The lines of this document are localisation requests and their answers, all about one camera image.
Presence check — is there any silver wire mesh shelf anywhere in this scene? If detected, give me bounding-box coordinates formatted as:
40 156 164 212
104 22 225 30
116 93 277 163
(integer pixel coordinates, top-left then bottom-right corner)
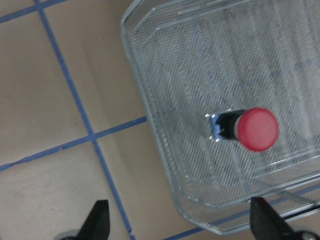
121 0 320 235

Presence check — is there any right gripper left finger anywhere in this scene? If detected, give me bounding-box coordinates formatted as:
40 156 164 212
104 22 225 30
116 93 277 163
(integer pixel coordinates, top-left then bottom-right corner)
75 200 111 240

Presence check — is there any red emergency stop button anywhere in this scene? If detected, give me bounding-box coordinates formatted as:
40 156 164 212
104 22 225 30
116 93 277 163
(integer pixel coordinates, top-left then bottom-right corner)
204 107 280 152

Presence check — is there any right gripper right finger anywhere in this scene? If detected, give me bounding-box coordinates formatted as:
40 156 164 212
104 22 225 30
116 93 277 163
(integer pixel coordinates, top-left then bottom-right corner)
250 197 302 240

